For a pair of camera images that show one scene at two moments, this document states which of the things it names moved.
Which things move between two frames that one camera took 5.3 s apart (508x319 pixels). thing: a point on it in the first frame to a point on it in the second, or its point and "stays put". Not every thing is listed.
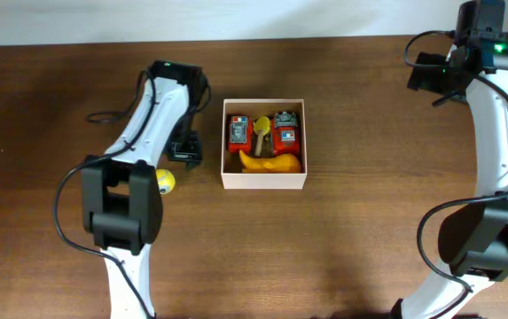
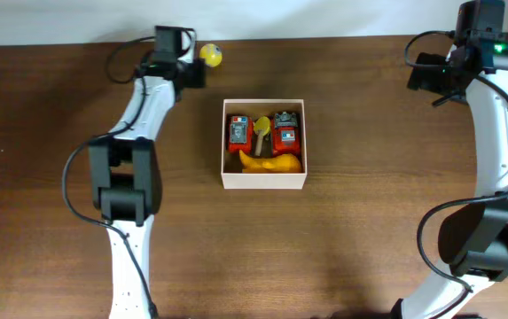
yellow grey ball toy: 166,181 to 212,54
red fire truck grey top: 285,134 stays put
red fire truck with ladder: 239,133 stays put
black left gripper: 192,155 to 200,73
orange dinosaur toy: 283,163 stays put
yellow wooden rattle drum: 261,127 stays put
